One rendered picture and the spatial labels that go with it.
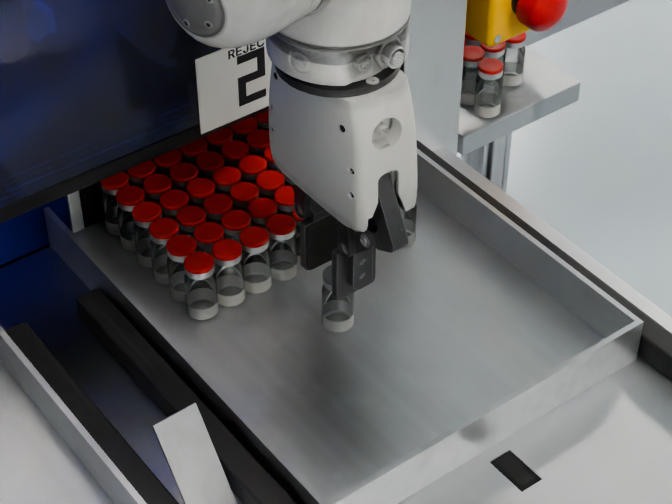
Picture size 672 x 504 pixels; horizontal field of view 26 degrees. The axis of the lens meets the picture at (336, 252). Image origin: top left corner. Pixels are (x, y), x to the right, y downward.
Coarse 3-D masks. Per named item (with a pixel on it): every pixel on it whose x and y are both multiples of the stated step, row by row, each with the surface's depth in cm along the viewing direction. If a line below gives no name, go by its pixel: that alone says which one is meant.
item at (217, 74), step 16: (240, 48) 96; (256, 48) 97; (208, 64) 95; (224, 64) 96; (240, 64) 97; (256, 64) 98; (208, 80) 96; (224, 80) 97; (256, 80) 99; (208, 96) 97; (224, 96) 98; (208, 112) 98; (224, 112) 99; (240, 112) 100; (208, 128) 99
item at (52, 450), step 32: (0, 352) 96; (0, 384) 96; (32, 384) 93; (0, 416) 94; (32, 416) 94; (64, 416) 90; (0, 448) 92; (32, 448) 92; (64, 448) 92; (96, 448) 87; (0, 480) 90; (32, 480) 90; (64, 480) 90; (96, 480) 90
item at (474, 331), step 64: (448, 192) 108; (64, 256) 105; (128, 256) 105; (384, 256) 105; (448, 256) 105; (512, 256) 104; (128, 320) 99; (192, 320) 100; (256, 320) 100; (320, 320) 100; (384, 320) 100; (448, 320) 100; (512, 320) 100; (576, 320) 100; (640, 320) 96; (192, 384) 94; (256, 384) 96; (320, 384) 96; (384, 384) 96; (448, 384) 96; (512, 384) 96; (576, 384) 94; (256, 448) 89; (320, 448) 92; (384, 448) 92; (448, 448) 89
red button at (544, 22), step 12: (528, 0) 108; (540, 0) 108; (552, 0) 108; (564, 0) 109; (516, 12) 110; (528, 12) 109; (540, 12) 108; (552, 12) 109; (564, 12) 110; (528, 24) 109; (540, 24) 109; (552, 24) 110
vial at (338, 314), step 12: (324, 288) 98; (324, 300) 98; (336, 300) 97; (348, 300) 98; (324, 312) 99; (336, 312) 98; (348, 312) 98; (324, 324) 99; (336, 324) 99; (348, 324) 99
